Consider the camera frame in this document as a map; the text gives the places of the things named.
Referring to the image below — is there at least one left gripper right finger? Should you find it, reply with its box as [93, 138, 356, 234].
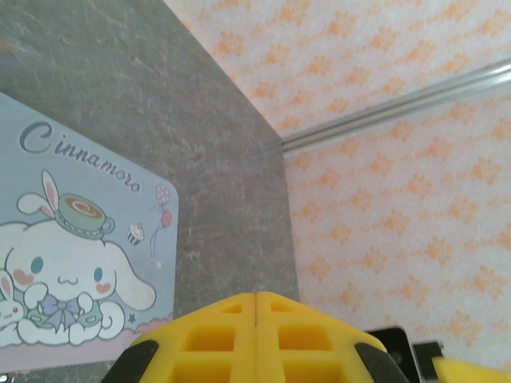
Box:
[255, 291, 409, 383]

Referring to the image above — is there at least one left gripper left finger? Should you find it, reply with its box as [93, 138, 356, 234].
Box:
[104, 292, 257, 383]

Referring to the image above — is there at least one blue cartoon tin box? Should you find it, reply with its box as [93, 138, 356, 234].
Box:
[0, 92, 180, 349]

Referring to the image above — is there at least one aluminium corner post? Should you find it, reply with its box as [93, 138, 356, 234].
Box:
[280, 58, 511, 152]

